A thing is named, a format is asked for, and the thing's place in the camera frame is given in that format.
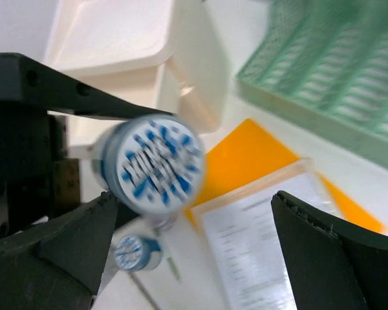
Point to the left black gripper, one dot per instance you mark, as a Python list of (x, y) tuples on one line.
[(37, 178)]

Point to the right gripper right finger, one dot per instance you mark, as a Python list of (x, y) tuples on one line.
[(331, 263)]

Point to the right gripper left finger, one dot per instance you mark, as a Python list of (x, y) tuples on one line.
[(58, 264)]

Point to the green-tipped white pen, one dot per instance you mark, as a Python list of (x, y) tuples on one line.
[(167, 254)]

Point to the white plastic drawer unit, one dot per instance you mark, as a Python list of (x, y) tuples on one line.
[(164, 55)]

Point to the clear mesh document pouch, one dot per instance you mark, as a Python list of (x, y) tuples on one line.
[(239, 231)]

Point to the orange paper folder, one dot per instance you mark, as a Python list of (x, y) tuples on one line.
[(248, 153)]

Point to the green four-slot file organizer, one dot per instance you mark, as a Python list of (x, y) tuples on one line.
[(323, 65)]

